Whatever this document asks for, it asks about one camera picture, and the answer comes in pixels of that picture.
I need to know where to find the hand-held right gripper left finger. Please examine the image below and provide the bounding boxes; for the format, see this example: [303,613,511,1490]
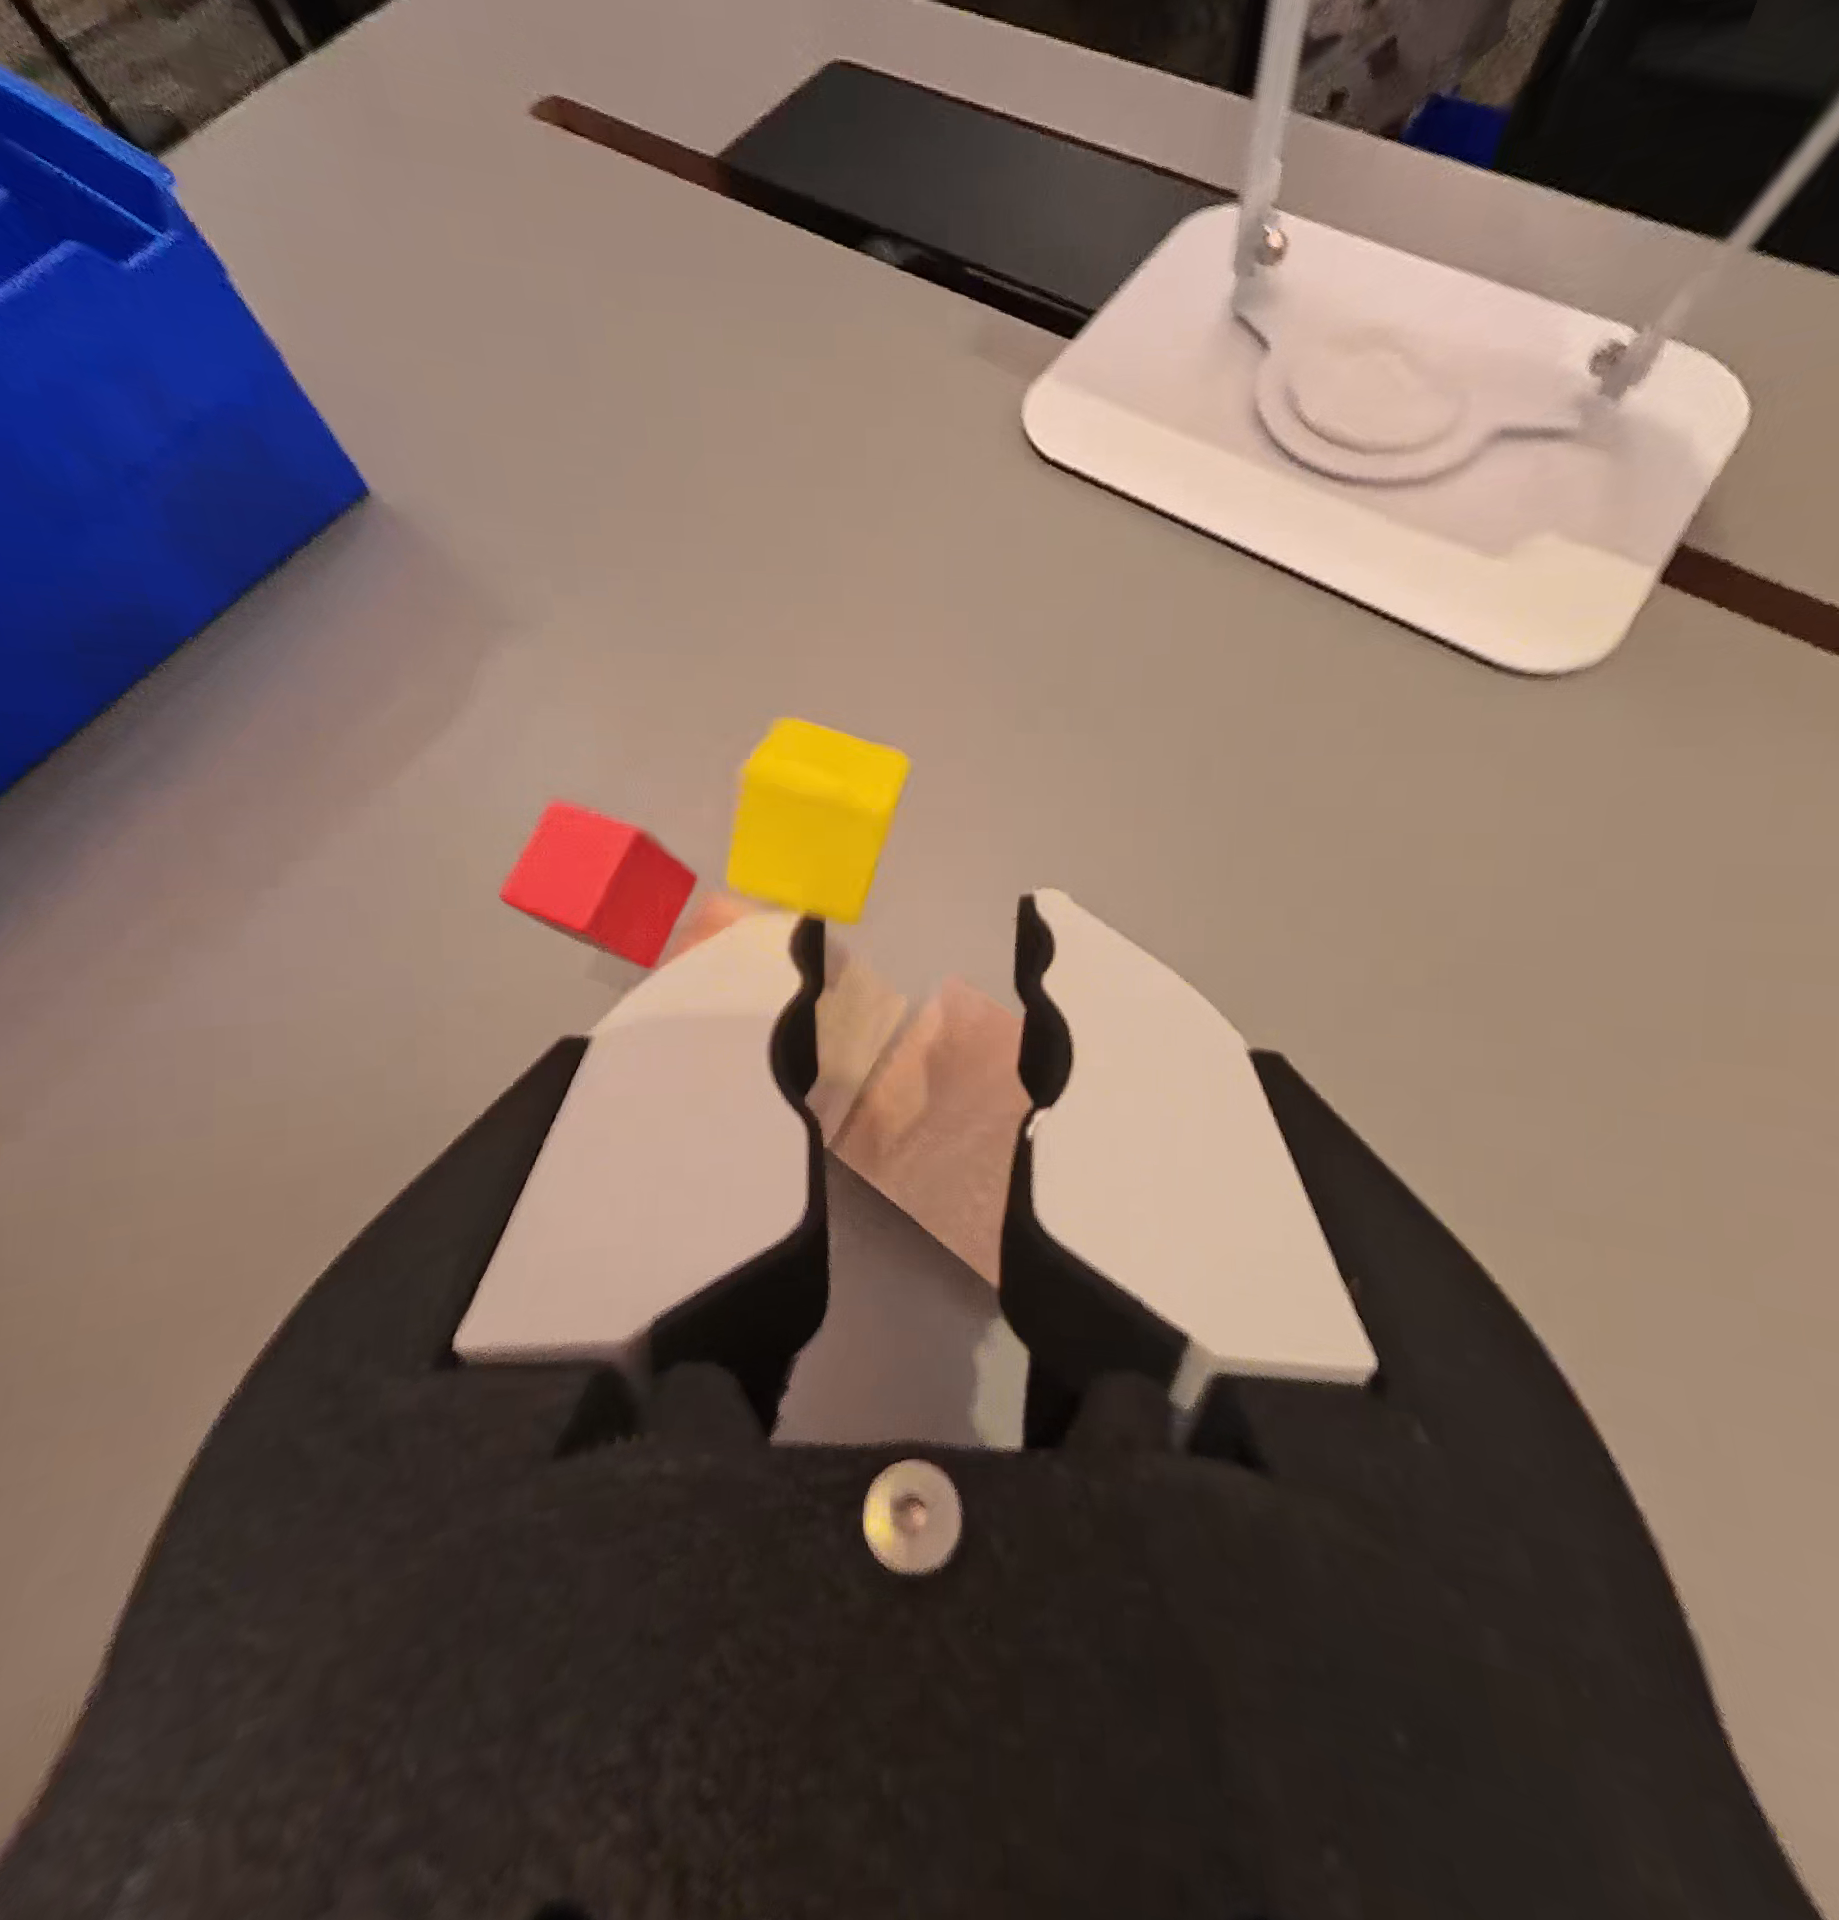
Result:
[451,914,833,1433]

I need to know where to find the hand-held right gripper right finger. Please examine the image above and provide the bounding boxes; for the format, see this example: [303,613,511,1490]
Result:
[996,888,1381,1420]

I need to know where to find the large natural wooden cube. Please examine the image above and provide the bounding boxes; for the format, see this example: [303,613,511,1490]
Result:
[661,899,1045,1292]

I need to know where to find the red wooden cube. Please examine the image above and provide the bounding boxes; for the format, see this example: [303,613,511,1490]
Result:
[499,800,699,970]

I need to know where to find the yellow wooden cube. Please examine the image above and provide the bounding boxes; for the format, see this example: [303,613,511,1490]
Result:
[724,719,914,927]

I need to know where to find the white stand with wooden board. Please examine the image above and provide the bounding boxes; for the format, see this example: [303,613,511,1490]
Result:
[1020,0,1839,677]

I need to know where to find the blue plastic bin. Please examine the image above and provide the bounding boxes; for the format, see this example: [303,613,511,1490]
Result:
[0,44,371,829]

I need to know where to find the black flat tablet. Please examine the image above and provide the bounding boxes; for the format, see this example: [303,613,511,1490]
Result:
[717,61,1240,342]

